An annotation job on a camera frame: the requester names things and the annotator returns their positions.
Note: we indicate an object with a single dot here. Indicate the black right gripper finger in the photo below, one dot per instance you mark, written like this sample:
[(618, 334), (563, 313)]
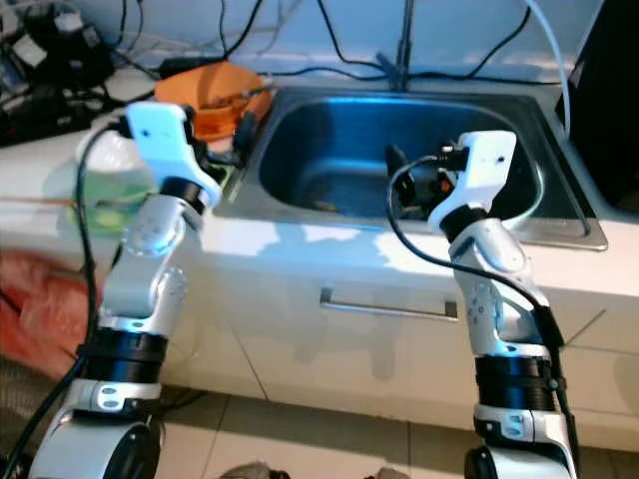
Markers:
[(397, 165)]

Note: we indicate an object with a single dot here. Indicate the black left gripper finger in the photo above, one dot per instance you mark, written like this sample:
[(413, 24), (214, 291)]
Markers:
[(245, 135)]

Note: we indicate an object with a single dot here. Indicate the white ribbed bowl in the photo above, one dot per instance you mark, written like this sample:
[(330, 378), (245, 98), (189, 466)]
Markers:
[(105, 160)]

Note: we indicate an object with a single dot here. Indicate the wooden chopstick patterned end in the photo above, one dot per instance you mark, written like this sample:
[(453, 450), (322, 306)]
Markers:
[(40, 200)]

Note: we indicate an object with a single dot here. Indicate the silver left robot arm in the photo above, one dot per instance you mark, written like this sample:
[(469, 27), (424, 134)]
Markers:
[(150, 289)]

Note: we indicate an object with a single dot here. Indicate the white kitchen cabinet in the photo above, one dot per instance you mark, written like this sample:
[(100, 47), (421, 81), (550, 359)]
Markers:
[(359, 369)]

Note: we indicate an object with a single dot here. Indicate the orange bowl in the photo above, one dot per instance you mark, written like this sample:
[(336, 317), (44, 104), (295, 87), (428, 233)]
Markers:
[(220, 90)]

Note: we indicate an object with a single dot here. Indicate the stainless steel sink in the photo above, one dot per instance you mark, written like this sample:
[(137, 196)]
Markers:
[(339, 150)]

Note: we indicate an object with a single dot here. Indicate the black power adapter brick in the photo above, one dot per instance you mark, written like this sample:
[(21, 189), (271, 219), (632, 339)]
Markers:
[(185, 65)]

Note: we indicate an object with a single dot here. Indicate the chrome faucet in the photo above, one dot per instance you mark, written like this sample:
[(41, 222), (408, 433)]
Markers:
[(404, 40)]

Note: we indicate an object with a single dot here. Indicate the light green plate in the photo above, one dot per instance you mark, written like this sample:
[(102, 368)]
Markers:
[(110, 215)]

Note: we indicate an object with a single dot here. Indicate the black power strip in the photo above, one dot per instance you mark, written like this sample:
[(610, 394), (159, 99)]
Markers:
[(40, 118)]

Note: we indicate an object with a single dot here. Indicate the black battery charger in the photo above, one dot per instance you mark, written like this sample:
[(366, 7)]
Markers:
[(60, 50)]

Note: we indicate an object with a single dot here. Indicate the red plastic bag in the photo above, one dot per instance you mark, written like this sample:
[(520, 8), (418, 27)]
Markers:
[(50, 309)]

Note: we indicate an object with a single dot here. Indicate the black floor fan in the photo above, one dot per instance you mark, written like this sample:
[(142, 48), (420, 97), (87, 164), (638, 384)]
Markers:
[(25, 409)]

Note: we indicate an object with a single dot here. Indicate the grey right robot foot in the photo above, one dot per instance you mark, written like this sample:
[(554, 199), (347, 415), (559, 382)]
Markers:
[(384, 474)]

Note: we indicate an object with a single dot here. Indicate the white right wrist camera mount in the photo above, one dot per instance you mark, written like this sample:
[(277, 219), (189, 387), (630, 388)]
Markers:
[(484, 165)]

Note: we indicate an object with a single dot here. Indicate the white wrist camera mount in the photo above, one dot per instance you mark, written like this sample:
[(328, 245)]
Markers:
[(484, 165), (165, 140)]

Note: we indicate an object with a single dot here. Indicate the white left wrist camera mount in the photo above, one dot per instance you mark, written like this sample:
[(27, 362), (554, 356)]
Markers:
[(165, 140)]

